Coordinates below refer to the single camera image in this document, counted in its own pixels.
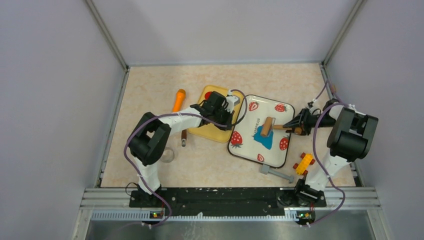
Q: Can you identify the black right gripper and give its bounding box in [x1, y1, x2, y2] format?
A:
[283, 108, 335, 137]

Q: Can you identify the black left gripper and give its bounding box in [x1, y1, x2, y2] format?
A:
[211, 105, 235, 132]

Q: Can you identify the wooden roller tool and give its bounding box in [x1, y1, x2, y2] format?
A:
[260, 116, 303, 137]

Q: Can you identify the blue play dough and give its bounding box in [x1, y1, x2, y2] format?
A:
[253, 131, 274, 150]

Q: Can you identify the white strawberry enamel tray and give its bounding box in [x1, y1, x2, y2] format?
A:
[227, 94, 295, 168]

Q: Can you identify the silver tape roll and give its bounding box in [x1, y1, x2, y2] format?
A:
[159, 147, 175, 164]

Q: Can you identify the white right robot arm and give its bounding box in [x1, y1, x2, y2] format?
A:
[283, 98, 379, 207]

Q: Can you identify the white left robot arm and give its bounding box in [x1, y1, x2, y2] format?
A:
[123, 91, 241, 207]

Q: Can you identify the red dough disc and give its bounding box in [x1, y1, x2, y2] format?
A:
[204, 91, 212, 100]

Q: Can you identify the yellow plastic tray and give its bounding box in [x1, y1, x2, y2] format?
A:
[187, 85, 234, 143]

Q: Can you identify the orange toy rolling pin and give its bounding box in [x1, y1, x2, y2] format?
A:
[172, 88, 186, 112]

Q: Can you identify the yellow toy brick car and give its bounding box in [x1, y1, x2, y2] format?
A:
[293, 152, 316, 176]

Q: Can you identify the grey toy bolt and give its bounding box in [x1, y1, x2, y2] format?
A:
[259, 164, 294, 184]

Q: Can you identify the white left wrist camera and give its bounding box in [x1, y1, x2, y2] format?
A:
[226, 95, 241, 108]

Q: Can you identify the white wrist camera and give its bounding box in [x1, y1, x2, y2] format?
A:
[306, 98, 322, 115]
[226, 95, 241, 108]

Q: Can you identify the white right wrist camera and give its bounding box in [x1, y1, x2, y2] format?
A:
[306, 98, 322, 115]

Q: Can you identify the brown handled scraper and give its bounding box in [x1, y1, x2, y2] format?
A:
[180, 130, 188, 147]

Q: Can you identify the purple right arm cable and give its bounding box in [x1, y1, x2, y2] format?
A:
[306, 79, 346, 228]

